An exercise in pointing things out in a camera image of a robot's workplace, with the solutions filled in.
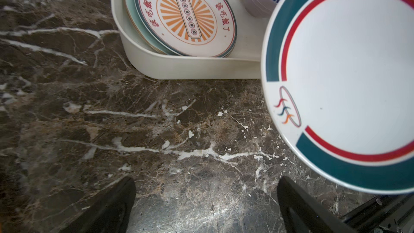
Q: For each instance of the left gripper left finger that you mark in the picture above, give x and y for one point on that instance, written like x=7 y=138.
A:
x=110 y=214

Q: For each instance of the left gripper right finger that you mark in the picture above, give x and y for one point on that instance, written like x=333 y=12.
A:
x=303 y=214

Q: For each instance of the white plastic bin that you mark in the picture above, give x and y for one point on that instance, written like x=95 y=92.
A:
x=242 y=63

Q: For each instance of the white plate green red rim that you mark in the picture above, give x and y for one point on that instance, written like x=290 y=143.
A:
x=338 y=81

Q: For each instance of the white plate orange sunburst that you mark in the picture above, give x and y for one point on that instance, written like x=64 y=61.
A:
x=198 y=28

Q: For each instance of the mint green flower plate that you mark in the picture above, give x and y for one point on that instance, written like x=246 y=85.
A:
x=140 y=28

